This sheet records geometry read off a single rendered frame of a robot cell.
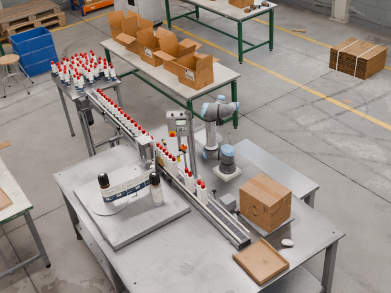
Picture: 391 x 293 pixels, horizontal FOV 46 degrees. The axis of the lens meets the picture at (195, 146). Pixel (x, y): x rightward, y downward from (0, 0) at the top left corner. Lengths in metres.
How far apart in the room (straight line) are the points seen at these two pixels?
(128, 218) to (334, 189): 2.41
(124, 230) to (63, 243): 1.43
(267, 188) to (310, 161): 2.11
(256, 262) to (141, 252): 0.84
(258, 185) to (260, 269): 0.61
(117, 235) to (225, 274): 0.86
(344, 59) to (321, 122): 1.46
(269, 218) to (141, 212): 1.01
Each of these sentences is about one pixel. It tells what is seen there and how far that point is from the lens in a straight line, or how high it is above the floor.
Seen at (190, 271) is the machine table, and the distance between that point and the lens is 3.29.
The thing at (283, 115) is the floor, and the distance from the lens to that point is 6.26.
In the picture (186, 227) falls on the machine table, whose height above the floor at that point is 0.83.
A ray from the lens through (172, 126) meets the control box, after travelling 3.64.
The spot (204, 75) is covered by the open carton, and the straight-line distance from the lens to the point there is 5.33.
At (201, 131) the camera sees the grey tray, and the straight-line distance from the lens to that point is 4.32.
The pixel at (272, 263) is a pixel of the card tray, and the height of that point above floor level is 0.83.
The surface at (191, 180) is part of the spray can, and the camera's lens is 3.67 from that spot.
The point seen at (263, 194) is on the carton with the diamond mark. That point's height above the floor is 1.12.
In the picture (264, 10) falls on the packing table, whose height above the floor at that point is 0.77.
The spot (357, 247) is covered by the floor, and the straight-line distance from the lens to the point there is 4.62.
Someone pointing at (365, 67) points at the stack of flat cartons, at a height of 0.20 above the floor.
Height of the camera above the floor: 3.40
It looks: 36 degrees down
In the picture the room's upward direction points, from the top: 6 degrees counter-clockwise
